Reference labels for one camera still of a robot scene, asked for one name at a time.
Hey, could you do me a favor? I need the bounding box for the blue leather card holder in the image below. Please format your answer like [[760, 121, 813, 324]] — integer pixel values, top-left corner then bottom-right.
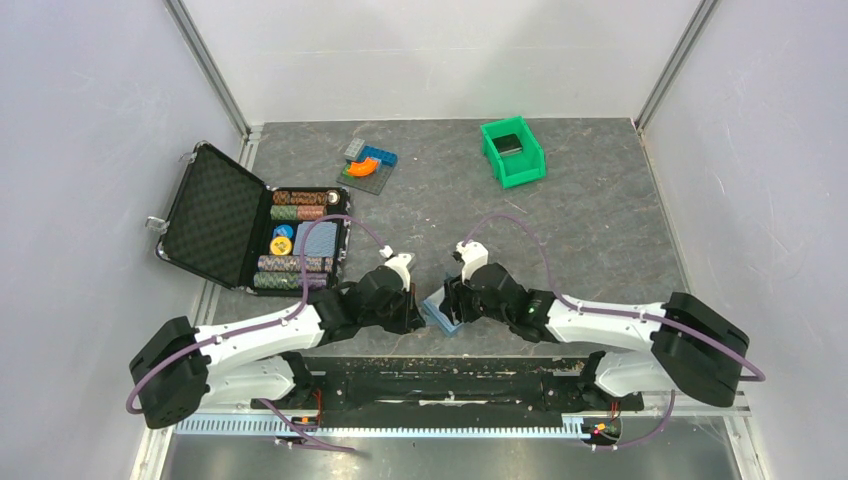
[[420, 288, 471, 337]]

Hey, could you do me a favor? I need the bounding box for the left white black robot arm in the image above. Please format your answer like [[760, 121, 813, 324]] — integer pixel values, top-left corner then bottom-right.
[[126, 255, 425, 429]]

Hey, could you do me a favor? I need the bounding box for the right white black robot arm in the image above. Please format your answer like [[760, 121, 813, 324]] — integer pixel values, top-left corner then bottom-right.
[[425, 263, 750, 408]]

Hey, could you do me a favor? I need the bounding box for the blue playing card deck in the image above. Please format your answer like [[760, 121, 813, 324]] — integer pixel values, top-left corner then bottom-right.
[[292, 221, 338, 258]]

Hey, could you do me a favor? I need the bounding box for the yellow poker chip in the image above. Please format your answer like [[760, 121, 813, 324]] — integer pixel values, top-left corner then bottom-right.
[[269, 236, 293, 256]]

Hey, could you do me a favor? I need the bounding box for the white dealer button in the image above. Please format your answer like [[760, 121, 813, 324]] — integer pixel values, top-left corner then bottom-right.
[[326, 190, 341, 205]]

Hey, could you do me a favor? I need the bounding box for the poker chip row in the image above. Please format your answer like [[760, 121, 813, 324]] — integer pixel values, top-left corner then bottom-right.
[[253, 272, 329, 291], [270, 205, 327, 222], [257, 255, 334, 273], [272, 190, 328, 206]]

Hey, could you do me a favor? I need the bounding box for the grey lego baseplate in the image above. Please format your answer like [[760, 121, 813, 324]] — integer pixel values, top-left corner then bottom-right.
[[336, 163, 395, 195]]

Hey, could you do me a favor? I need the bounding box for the blue poker chip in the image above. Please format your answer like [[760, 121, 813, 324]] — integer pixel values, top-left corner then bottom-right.
[[272, 224, 294, 239]]

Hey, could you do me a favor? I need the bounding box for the bottom poker chip row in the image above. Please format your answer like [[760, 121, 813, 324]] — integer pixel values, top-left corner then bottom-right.
[[253, 272, 329, 291]]

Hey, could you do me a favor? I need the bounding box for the green plastic bin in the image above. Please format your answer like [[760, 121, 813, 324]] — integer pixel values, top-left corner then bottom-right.
[[480, 116, 547, 189]]

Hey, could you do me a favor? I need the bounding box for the orange curved lego piece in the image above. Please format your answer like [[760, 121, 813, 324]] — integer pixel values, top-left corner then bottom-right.
[[343, 157, 381, 178]]

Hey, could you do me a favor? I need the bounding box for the blue lego brick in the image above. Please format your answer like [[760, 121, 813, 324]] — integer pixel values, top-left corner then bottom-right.
[[356, 145, 398, 168]]

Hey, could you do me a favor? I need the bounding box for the top poker chip row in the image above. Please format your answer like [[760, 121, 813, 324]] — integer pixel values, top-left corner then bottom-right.
[[272, 190, 328, 206]]

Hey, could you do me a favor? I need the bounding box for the black object in bin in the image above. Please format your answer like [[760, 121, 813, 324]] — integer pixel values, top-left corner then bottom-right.
[[492, 134, 523, 157]]

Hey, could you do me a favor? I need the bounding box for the grey lego brick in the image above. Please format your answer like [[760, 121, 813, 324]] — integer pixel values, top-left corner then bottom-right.
[[343, 138, 365, 162]]

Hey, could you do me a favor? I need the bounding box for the black poker chip case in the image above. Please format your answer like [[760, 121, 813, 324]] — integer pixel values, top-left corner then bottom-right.
[[147, 141, 351, 297]]

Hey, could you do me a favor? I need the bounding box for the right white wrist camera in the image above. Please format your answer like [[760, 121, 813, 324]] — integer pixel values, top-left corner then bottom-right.
[[454, 240, 489, 282]]

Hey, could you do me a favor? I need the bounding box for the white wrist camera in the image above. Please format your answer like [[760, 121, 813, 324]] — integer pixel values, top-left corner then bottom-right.
[[454, 240, 489, 282], [379, 245, 416, 292]]

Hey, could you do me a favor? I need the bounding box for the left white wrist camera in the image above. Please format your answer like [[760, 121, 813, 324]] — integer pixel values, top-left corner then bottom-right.
[[379, 245, 416, 292]]

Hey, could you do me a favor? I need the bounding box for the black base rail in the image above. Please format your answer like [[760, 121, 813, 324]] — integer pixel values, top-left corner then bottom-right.
[[273, 354, 644, 428]]

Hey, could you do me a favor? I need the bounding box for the white toothed cable strip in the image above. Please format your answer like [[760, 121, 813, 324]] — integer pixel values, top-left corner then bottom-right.
[[175, 413, 590, 440]]

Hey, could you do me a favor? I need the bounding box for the right aluminium corner post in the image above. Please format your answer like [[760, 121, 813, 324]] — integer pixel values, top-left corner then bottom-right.
[[633, 0, 721, 135]]

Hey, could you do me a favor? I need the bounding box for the aluminium corner post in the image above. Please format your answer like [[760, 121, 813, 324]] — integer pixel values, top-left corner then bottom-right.
[[633, 0, 721, 135], [163, 0, 252, 139]]

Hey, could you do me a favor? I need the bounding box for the left aluminium corner post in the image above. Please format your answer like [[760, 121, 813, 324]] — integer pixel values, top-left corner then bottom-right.
[[163, 0, 252, 139]]

